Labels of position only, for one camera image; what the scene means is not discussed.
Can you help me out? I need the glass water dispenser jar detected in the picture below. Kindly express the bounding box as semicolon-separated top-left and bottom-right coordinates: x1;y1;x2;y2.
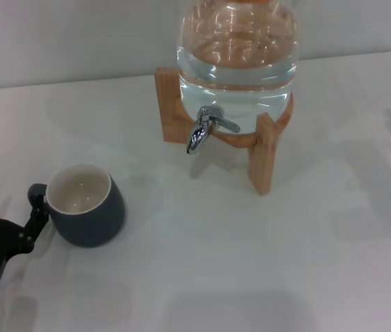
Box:
176;0;303;136

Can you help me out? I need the black ceramic cup white inside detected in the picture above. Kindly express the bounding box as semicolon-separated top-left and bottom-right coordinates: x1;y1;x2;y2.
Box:
27;163;126;248

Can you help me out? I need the chrome faucet with lever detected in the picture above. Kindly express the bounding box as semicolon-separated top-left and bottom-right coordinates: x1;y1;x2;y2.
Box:
185;106;242;156

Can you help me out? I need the wooden dispenser stand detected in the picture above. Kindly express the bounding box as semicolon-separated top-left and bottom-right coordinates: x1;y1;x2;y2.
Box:
154;66;295;197

